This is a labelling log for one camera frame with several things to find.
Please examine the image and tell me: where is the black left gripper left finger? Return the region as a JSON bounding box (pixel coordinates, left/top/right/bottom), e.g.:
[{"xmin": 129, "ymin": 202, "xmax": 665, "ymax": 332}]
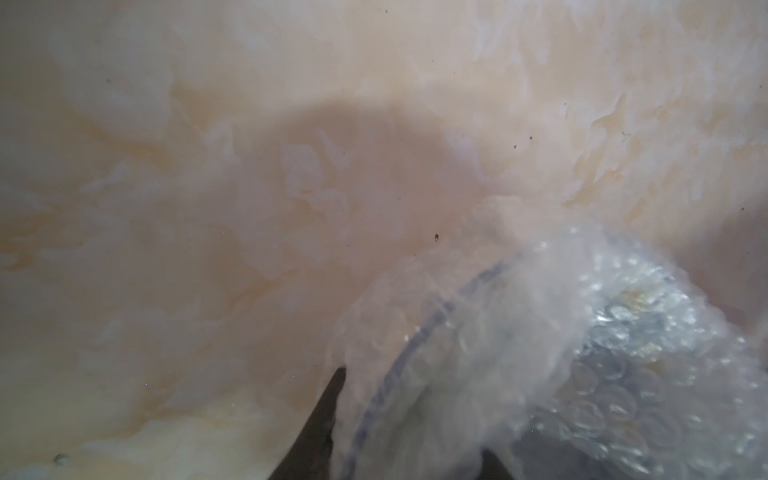
[{"xmin": 268, "ymin": 367, "xmax": 346, "ymax": 480}]

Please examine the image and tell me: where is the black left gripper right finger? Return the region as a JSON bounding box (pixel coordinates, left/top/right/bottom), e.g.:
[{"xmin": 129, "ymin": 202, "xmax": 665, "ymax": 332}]
[{"xmin": 477, "ymin": 450, "xmax": 514, "ymax": 480}]

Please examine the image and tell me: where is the blue yellow patterned bowl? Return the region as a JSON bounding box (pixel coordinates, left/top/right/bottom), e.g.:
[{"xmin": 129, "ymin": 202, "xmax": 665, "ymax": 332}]
[{"xmin": 331, "ymin": 261, "xmax": 533, "ymax": 479}]

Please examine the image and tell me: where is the bubble wrap sheet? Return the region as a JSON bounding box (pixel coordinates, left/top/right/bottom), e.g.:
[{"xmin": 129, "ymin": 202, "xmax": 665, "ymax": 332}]
[{"xmin": 332, "ymin": 197, "xmax": 767, "ymax": 479}]

